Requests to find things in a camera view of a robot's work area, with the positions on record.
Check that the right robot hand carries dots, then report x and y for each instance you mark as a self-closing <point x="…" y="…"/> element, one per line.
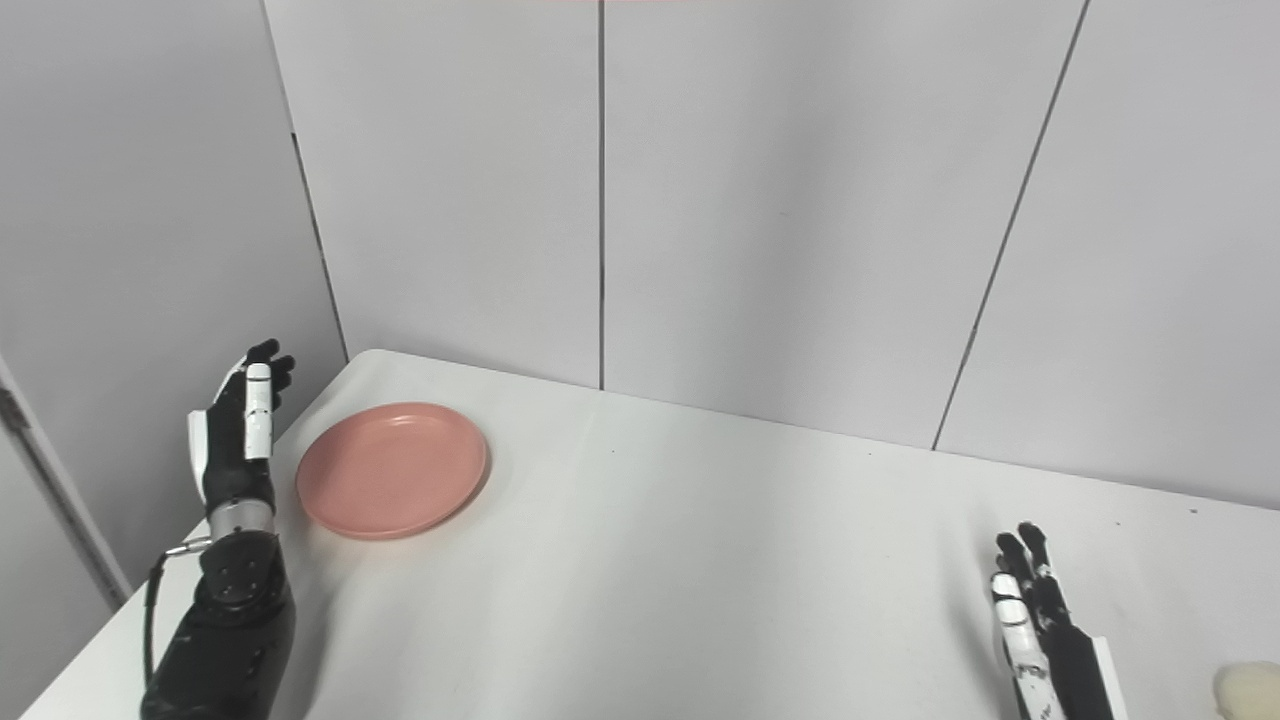
<point x="1055" y="640"/>

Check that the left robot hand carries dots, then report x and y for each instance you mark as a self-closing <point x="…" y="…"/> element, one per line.
<point x="240" y="440"/>

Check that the pink round plate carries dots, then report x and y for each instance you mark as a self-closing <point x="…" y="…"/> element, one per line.
<point x="392" y="469"/>

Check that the cream steamed bun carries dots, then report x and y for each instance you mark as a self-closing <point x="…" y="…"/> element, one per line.
<point x="1250" y="692"/>

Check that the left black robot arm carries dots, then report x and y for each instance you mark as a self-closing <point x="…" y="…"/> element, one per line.
<point x="225" y="620"/>

